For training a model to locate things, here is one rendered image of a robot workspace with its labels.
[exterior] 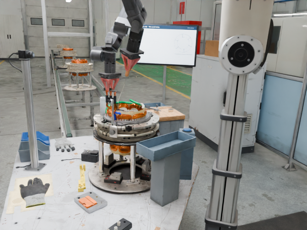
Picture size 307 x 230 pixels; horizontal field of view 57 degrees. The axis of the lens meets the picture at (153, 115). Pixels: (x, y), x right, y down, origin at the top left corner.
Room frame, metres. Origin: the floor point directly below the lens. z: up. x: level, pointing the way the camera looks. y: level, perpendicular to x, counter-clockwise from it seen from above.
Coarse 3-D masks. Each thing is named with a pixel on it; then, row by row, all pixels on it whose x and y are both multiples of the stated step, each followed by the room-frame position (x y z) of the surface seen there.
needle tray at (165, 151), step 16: (144, 144) 1.09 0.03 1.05; (160, 144) 1.16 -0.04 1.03; (176, 144) 1.07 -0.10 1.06; (192, 144) 1.14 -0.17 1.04; (160, 160) 1.07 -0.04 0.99; (176, 160) 1.10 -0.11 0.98; (160, 176) 1.06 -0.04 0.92; (176, 176) 1.10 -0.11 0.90; (160, 192) 1.06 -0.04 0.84; (176, 192) 1.11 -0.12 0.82
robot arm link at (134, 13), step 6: (126, 0) 1.16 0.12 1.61; (132, 0) 1.16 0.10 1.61; (138, 0) 1.19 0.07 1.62; (126, 6) 1.17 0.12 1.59; (132, 6) 1.17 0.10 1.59; (138, 6) 1.18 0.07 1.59; (126, 12) 1.19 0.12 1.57; (132, 12) 1.18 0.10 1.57; (138, 12) 1.18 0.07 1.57; (144, 12) 1.23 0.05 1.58; (132, 18) 1.19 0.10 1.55; (138, 18) 1.18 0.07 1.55; (144, 18) 1.21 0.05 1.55
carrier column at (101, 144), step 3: (99, 141) 1.27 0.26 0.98; (99, 144) 1.27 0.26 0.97; (102, 144) 1.27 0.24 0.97; (99, 147) 1.27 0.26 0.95; (102, 147) 1.27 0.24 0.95; (99, 150) 1.27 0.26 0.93; (102, 150) 1.27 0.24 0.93; (99, 153) 1.27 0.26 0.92; (102, 153) 1.27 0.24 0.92; (99, 156) 1.27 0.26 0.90; (102, 156) 1.27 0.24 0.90; (99, 159) 1.27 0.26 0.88; (102, 159) 1.27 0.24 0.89; (99, 162) 1.27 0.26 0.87; (102, 162) 1.27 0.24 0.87; (99, 165) 1.28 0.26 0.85; (102, 165) 1.27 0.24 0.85; (99, 168) 1.28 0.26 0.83; (102, 168) 1.27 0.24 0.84; (99, 171) 1.28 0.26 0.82; (102, 171) 1.27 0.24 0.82
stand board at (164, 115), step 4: (168, 108) 1.63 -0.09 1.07; (172, 108) 1.63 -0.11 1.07; (152, 112) 1.53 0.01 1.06; (160, 112) 1.53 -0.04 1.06; (164, 112) 1.53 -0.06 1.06; (168, 112) 1.54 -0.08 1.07; (172, 112) 1.54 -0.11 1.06; (176, 112) 1.54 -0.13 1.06; (160, 116) 1.45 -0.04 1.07; (164, 116) 1.45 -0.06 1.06; (168, 116) 1.46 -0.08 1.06; (172, 116) 1.46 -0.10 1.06; (176, 116) 1.47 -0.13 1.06; (180, 116) 1.48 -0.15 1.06; (184, 116) 1.49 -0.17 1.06; (160, 120) 1.44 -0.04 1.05; (164, 120) 1.45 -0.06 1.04; (168, 120) 1.46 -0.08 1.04
